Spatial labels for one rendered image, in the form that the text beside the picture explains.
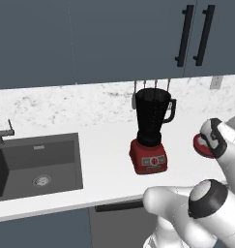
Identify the red and black blender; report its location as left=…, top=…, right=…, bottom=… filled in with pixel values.
left=128, top=87, right=178, bottom=175

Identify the hanging utensil with grey head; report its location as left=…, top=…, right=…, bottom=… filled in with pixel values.
left=132, top=79, right=138, bottom=109

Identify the grey upper cupboard door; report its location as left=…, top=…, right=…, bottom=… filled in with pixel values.
left=69, top=0, right=198, bottom=86
left=183, top=0, right=235, bottom=78
left=0, top=0, right=76, bottom=91

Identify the grey cupboard door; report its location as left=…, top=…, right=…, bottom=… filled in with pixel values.
left=183, top=0, right=235, bottom=78
left=0, top=207, right=94, bottom=248
left=69, top=0, right=198, bottom=86
left=0, top=0, right=76, bottom=91

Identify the dark grey sink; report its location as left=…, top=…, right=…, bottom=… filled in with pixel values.
left=0, top=132, right=85, bottom=203

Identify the grey dishwasher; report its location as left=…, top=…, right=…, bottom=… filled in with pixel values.
left=88, top=199, right=160, bottom=248

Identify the grey lower cupboard door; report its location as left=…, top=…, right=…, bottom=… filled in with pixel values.
left=0, top=207, right=94, bottom=248

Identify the black dishwasher handle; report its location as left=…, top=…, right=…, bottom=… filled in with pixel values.
left=94, top=200, right=146, bottom=213

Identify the grey wall outlet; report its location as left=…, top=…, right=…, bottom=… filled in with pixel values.
left=209, top=76, right=224, bottom=90

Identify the black cupboard handle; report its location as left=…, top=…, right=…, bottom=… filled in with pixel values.
left=192, top=4, right=217, bottom=68
left=174, top=4, right=195, bottom=69

